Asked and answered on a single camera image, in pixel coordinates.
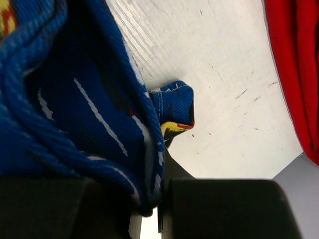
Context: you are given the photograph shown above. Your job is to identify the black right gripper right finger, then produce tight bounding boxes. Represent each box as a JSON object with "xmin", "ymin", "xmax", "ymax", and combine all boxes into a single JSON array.
[{"xmin": 158, "ymin": 154, "xmax": 302, "ymax": 239}]

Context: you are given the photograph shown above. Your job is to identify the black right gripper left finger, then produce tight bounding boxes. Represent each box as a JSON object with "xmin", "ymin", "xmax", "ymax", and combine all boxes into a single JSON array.
[{"xmin": 0, "ymin": 178, "xmax": 142, "ymax": 239}]

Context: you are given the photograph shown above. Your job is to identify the blue patterned trousers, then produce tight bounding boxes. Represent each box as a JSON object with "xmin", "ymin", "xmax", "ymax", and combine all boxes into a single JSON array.
[{"xmin": 0, "ymin": 0, "xmax": 194, "ymax": 216}]

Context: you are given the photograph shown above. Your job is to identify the red folded trousers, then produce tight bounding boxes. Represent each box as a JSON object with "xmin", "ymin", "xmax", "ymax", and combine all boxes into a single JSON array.
[{"xmin": 265, "ymin": 0, "xmax": 319, "ymax": 164}]

